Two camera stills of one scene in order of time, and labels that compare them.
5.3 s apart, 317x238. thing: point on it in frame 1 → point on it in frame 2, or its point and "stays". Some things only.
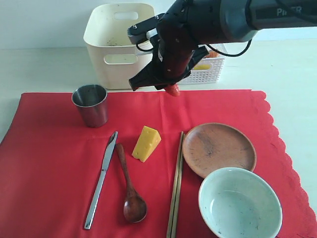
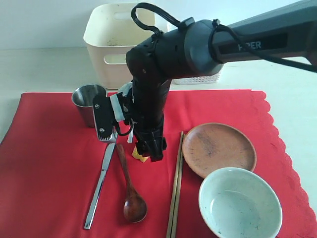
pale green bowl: [236, 202] stays
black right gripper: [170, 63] → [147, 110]
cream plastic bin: [115, 57] stays
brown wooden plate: [209, 147] stays
